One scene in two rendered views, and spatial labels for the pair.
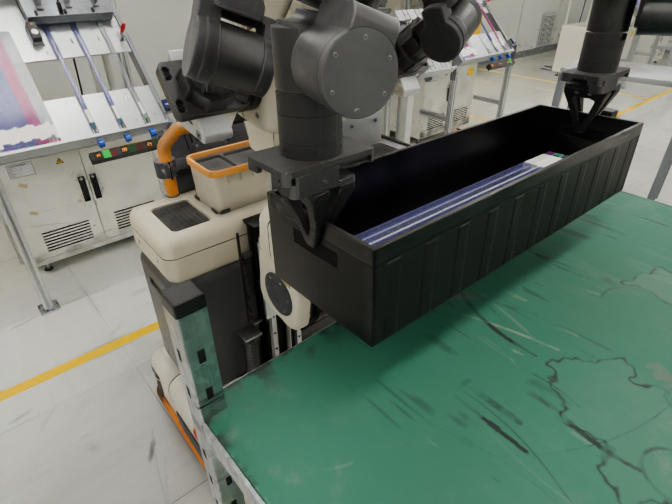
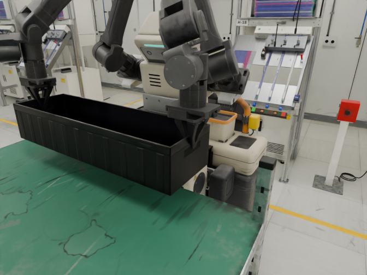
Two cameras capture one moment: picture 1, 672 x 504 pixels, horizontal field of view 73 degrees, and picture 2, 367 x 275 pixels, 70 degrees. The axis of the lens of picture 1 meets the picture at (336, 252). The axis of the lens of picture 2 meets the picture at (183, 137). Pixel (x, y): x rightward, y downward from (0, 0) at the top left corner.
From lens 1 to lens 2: 1.08 m
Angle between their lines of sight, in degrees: 62
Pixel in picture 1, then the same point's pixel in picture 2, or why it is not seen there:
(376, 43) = not seen: outside the picture
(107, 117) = (265, 94)
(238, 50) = (99, 53)
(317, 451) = (7, 153)
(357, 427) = (13, 157)
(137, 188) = (278, 135)
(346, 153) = (31, 79)
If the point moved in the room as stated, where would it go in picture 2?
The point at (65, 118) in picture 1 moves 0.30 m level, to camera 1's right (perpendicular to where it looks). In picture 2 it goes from (249, 89) to (269, 98)
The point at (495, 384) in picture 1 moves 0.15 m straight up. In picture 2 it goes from (22, 179) to (7, 130)
